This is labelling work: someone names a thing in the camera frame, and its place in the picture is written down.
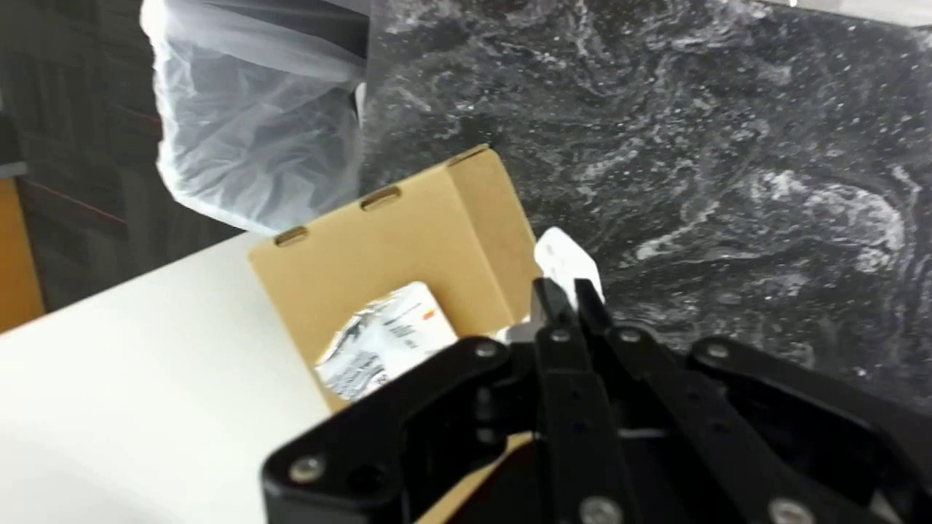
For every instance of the clear plastic bin liner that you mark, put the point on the clear plastic bin liner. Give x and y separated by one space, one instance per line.
252 125

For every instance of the brown cardboard box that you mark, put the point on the brown cardboard box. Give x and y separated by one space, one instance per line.
418 242

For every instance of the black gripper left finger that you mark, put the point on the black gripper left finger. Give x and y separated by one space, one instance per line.
573 427

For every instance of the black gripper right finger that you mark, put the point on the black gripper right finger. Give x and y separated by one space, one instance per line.
737 427

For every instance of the silver snack packet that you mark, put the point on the silver snack packet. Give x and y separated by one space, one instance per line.
389 338

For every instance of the white paper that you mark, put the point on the white paper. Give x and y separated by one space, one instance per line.
568 256

